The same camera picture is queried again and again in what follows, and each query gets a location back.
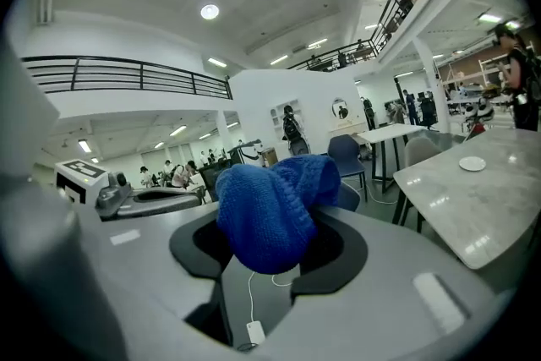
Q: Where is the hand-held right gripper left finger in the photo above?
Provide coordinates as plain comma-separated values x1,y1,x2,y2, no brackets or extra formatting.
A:
63,201,238,361

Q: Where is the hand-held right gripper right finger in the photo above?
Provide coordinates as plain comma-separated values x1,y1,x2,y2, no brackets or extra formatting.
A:
264,203,511,361

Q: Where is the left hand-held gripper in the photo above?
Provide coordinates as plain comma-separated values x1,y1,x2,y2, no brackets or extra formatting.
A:
53,158,205,222

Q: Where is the grey-blue chair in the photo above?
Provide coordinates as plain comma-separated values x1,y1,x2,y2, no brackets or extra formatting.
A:
336,182,363,214

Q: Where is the blue knitted cloth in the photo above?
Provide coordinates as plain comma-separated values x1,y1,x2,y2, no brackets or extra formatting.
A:
215,154,342,275

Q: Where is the black mesh chair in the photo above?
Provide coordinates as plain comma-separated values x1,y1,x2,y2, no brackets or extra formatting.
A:
197,159,234,205

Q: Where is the dark blue chair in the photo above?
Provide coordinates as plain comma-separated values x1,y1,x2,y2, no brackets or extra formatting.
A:
326,134,368,192

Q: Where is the beige chair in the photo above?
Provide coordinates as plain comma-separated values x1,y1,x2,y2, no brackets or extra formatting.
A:
399,136,444,234

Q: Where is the white charger adapter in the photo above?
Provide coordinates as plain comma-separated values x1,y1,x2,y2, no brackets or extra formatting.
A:
245,320,267,346

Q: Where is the black balcony railing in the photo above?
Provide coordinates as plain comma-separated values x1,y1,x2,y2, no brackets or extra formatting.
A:
20,55,234,101

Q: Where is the grey marble table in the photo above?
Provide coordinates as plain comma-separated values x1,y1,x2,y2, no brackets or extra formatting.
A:
392,128,541,271

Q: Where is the white round coaster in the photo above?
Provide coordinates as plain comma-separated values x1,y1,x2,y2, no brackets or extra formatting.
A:
458,156,486,172

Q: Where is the white table with black legs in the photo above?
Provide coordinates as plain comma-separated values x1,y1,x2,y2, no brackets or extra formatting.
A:
356,123,429,194

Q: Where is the round ceiling light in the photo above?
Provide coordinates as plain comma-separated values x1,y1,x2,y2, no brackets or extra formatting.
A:
199,3,221,21

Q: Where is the white robot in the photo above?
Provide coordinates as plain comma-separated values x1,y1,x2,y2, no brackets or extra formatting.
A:
463,96,496,133

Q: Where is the white floor cable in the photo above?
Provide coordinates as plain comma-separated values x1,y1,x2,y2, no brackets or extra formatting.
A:
341,179,399,206

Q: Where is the white charger cable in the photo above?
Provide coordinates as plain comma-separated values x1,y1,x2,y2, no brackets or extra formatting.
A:
246,269,298,325

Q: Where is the round wall mirror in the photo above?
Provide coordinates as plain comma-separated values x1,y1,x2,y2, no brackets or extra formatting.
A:
331,97,349,120

